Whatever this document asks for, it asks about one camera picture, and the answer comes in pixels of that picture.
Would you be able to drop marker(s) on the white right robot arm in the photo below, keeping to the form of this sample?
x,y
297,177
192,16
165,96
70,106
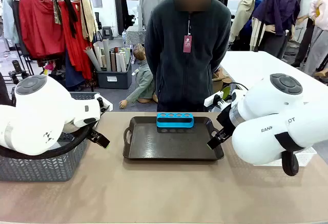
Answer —
x,y
276,121

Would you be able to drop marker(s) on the dark brown serving tray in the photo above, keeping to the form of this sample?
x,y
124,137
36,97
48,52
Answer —
x,y
164,147

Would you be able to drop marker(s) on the masked person in black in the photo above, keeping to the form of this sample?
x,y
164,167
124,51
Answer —
x,y
307,37

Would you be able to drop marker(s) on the red hanging dress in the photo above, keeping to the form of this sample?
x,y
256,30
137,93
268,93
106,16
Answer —
x,y
77,44

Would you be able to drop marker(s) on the figure in pink top grey skirt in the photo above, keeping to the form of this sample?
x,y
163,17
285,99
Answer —
x,y
319,44

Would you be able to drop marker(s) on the mannequin in beige coat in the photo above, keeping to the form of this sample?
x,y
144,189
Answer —
x,y
246,16

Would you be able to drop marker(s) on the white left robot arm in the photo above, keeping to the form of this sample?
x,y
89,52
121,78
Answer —
x,y
38,116

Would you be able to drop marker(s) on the large grey plastic basket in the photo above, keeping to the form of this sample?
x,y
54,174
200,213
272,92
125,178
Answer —
x,y
46,167

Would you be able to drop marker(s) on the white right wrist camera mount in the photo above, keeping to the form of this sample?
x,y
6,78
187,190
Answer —
x,y
214,100

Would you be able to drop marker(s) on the mannequin in grey hoodie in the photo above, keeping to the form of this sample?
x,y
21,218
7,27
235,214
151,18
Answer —
x,y
151,3

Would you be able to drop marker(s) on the white table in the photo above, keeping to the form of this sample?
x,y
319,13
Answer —
x,y
256,65

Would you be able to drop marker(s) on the pale green paper roll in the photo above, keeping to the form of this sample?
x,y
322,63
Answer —
x,y
126,53

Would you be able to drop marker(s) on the red hanging jacket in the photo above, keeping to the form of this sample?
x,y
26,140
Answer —
x,y
38,26

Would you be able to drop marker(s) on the pale grey hanging garment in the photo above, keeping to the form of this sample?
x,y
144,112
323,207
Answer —
x,y
9,19

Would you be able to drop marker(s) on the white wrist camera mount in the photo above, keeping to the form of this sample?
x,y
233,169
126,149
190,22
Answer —
x,y
214,100
105,104

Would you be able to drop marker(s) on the black step stool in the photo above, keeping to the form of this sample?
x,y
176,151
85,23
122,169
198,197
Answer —
x,y
107,33

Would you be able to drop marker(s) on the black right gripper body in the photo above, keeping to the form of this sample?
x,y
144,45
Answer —
x,y
225,119

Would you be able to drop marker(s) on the patterned cloth covered table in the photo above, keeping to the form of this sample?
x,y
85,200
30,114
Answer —
x,y
134,35

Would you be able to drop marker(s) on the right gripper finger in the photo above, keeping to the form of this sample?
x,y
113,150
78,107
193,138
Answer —
x,y
215,140
227,134

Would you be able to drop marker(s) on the tall grey paper roll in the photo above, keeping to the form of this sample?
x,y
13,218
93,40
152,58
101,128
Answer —
x,y
107,55

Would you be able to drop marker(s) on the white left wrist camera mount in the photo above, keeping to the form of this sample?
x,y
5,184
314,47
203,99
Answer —
x,y
105,104

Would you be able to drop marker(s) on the beige paper roll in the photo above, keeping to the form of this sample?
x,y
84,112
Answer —
x,y
92,58

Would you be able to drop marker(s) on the grey basket with label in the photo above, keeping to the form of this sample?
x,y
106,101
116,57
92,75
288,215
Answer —
x,y
82,96

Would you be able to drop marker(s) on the blue test tube rack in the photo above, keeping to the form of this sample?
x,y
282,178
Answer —
x,y
175,122

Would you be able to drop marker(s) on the cardboard box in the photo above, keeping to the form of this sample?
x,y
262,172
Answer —
x,y
217,80

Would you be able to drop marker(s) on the green plastic item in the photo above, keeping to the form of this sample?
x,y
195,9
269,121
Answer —
x,y
226,92

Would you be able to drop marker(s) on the beige hanging garment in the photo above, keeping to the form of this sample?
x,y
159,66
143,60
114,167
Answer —
x,y
89,16

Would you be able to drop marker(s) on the dark grey storage bin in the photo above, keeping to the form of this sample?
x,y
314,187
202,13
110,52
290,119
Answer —
x,y
114,79

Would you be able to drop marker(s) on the white paper roll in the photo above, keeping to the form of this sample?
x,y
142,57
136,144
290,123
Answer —
x,y
121,61

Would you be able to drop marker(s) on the person in dark fleece jacket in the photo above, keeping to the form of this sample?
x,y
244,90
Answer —
x,y
187,75

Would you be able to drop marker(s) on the grey-clothed mannequin torso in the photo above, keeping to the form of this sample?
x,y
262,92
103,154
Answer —
x,y
143,80

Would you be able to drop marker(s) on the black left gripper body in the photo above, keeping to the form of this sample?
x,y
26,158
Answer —
x,y
93,134

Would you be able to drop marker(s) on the maroon hanging tag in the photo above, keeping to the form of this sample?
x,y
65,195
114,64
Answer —
x,y
187,44

